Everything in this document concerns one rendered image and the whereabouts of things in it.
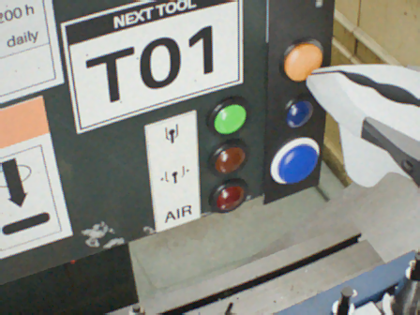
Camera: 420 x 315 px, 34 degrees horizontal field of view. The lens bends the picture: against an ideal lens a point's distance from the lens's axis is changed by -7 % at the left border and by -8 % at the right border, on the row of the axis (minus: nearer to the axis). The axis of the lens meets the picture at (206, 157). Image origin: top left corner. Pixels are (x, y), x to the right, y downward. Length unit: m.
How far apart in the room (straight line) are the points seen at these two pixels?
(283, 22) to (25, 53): 0.15
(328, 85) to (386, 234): 1.21
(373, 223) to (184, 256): 0.50
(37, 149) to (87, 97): 0.04
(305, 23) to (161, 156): 0.11
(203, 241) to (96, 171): 1.45
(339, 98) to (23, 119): 0.17
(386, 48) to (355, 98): 1.22
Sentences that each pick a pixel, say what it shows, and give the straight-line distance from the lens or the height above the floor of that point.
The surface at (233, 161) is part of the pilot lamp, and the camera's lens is 0.44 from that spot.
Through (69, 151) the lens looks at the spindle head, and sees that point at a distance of 0.39.
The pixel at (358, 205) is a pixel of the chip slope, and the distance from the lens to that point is 1.66.
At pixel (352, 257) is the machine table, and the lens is 1.41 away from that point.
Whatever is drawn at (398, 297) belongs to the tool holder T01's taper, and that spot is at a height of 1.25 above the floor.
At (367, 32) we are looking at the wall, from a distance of 1.66.
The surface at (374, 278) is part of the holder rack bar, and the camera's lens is 0.96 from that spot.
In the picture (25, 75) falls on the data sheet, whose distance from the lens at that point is 0.36.
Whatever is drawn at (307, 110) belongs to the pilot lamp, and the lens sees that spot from 0.44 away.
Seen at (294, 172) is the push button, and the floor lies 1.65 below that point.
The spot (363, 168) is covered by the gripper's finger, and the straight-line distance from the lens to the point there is 0.41.
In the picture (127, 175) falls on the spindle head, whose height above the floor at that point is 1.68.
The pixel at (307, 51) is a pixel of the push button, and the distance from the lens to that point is 0.41.
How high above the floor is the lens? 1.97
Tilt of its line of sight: 42 degrees down
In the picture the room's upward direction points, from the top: 2 degrees counter-clockwise
